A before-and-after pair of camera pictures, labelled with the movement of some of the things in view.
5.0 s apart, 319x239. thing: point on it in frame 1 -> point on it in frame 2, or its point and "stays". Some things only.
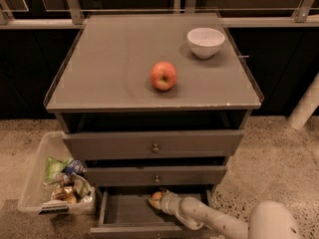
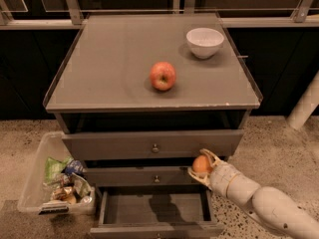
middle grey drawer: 156,175 stays
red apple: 162,76 stays
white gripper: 168,201 -> 220,179
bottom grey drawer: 125,212 stays
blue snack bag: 75,166 stays
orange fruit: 157,194 -> 201,164
